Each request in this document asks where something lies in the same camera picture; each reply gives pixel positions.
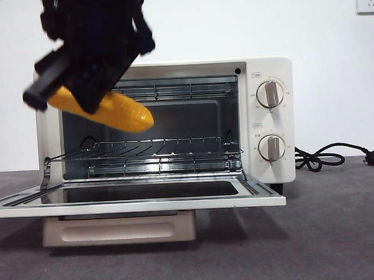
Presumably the metal wire oven rack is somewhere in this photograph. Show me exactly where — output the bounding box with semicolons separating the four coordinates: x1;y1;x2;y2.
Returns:
46;134;245;164

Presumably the glass oven door with handle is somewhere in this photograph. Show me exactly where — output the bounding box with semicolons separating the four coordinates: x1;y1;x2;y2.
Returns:
0;172;289;250

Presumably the black power cable with plug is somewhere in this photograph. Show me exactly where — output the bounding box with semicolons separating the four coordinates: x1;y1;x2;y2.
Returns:
293;141;374;173

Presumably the yellow corn cob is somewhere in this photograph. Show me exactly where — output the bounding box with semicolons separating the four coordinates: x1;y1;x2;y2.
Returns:
46;81;156;138

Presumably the cream oven knob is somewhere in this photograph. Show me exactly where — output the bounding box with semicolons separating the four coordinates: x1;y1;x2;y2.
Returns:
255;81;284;110
256;134;287;163

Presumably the cream Toshiba toaster oven body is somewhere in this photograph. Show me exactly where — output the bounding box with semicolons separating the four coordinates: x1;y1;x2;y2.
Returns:
33;55;298;206

